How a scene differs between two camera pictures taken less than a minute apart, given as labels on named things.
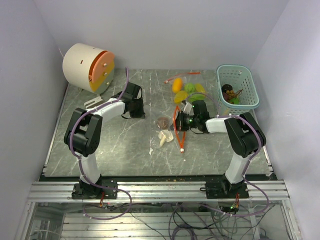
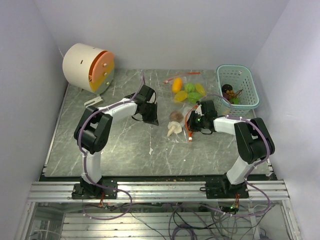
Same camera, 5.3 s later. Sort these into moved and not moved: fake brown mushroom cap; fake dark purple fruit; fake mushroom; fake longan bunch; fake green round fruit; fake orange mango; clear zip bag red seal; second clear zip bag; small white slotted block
Moved: clear zip bag red seal; fake mushroom; fake brown mushroom cap
Not moved: fake longan bunch; fake dark purple fruit; fake green round fruit; fake orange mango; second clear zip bag; small white slotted block
